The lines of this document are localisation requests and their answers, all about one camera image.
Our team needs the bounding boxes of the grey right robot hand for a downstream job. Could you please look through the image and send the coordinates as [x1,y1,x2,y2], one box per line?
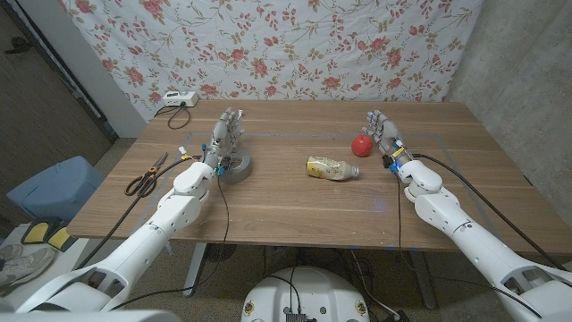
[362,109,416,171]

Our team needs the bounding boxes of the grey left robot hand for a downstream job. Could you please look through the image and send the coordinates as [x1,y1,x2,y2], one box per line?
[201,106,247,175]

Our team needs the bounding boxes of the clear bottle with yellow label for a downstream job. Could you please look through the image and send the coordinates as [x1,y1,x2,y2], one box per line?
[306,155,361,182]

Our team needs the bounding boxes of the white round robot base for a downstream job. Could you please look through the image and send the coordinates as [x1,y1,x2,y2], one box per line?
[240,267,371,322]

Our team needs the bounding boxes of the orange and black scissors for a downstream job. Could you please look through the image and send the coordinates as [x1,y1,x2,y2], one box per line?
[123,151,170,199]

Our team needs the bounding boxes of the white power strip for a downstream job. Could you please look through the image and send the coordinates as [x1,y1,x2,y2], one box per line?
[161,90,200,108]

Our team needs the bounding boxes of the floral backdrop cloth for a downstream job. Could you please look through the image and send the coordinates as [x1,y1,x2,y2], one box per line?
[57,0,486,124]

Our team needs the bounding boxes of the small black floor fan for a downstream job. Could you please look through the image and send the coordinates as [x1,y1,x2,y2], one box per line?
[204,243,238,264]

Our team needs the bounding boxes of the white table leg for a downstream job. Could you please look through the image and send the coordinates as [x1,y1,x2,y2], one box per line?
[181,242,209,299]

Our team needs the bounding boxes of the grey table leg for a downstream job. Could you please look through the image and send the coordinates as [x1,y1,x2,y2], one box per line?
[408,250,438,310]

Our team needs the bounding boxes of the blue plastic bin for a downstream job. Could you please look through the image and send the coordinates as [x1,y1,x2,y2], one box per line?
[5,155,106,223]

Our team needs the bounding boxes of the yellow and black foot pedal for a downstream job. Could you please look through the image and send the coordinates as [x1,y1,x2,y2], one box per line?
[21,217,62,245]
[46,225,80,253]

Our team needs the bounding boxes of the white robot torso edge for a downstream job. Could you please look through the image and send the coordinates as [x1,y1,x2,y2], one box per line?
[0,309,182,322]

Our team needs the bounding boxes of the grey sneaker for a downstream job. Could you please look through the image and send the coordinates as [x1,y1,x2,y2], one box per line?
[0,243,24,263]
[0,247,57,287]

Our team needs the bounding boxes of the black power strip cable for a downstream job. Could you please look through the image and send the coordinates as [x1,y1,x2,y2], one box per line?
[154,105,192,131]

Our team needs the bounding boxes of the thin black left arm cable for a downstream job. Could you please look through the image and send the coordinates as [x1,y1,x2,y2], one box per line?
[109,174,231,312]

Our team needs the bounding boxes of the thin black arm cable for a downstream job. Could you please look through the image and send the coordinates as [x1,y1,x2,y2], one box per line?
[109,174,231,312]
[395,172,544,319]

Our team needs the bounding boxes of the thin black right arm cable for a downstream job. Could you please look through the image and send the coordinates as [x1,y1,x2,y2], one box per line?
[395,172,544,319]

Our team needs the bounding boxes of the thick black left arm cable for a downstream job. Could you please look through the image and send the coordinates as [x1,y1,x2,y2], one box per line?
[73,155,202,271]

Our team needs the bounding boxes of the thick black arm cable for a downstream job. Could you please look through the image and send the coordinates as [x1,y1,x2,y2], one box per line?
[410,153,567,272]
[73,155,202,271]

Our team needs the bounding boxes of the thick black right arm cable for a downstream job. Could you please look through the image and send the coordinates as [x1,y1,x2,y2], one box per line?
[410,153,567,272]

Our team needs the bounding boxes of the white cable under table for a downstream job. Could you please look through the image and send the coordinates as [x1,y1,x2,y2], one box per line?
[349,249,399,321]

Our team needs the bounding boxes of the black cable on robot base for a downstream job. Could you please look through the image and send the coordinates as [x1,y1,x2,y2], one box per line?
[267,275,301,314]

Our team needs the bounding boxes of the black door handle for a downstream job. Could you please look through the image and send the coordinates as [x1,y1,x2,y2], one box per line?
[4,36,32,55]

